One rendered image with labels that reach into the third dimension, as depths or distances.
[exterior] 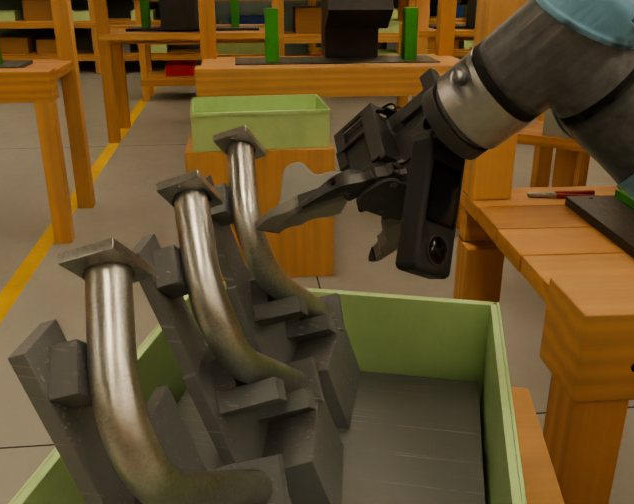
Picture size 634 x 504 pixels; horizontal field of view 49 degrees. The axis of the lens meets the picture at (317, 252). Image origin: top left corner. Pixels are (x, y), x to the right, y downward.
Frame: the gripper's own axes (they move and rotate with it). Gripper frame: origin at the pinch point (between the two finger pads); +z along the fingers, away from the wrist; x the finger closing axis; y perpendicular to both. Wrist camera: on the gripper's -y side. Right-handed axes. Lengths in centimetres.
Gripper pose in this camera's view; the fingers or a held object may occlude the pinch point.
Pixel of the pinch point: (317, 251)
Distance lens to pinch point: 70.3
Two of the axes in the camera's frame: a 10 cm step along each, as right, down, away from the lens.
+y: -1.7, -8.5, 5.0
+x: -7.6, -2.1, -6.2
